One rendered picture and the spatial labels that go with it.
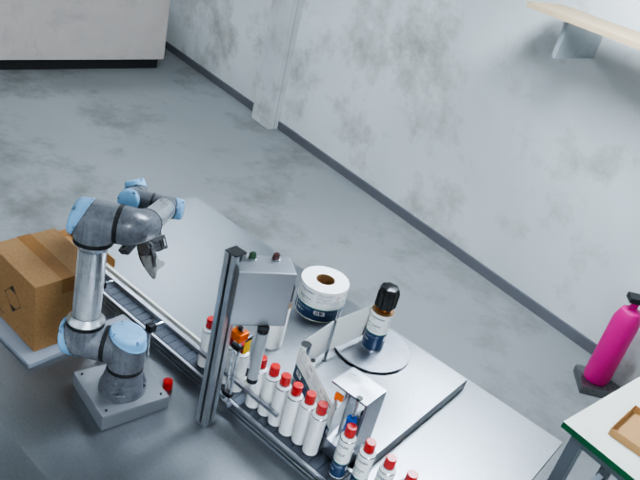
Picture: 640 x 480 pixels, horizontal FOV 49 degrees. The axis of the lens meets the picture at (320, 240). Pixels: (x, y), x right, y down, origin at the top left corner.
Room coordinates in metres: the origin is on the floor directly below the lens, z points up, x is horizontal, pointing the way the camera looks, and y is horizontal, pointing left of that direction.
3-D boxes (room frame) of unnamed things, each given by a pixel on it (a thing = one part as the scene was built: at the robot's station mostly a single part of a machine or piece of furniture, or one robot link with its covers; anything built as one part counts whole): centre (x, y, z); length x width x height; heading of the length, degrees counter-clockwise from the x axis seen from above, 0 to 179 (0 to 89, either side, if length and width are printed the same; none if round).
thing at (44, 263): (1.98, 0.90, 0.99); 0.30 x 0.24 x 0.27; 55
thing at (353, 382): (1.69, -0.23, 1.14); 0.14 x 0.11 x 0.01; 56
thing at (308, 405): (1.67, -0.09, 0.98); 0.05 x 0.05 x 0.20
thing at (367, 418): (1.68, -0.22, 1.01); 0.14 x 0.13 x 0.26; 56
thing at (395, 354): (2.24, -0.30, 0.89); 0.31 x 0.31 x 0.01
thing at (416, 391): (2.14, -0.17, 0.86); 0.80 x 0.67 x 0.05; 56
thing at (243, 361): (1.83, 0.16, 0.98); 0.05 x 0.05 x 0.20
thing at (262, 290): (1.71, 0.14, 1.38); 0.17 x 0.10 x 0.19; 111
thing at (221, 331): (1.70, 0.22, 1.16); 0.04 x 0.04 x 0.67; 56
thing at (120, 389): (1.70, 0.51, 0.93); 0.15 x 0.15 x 0.10
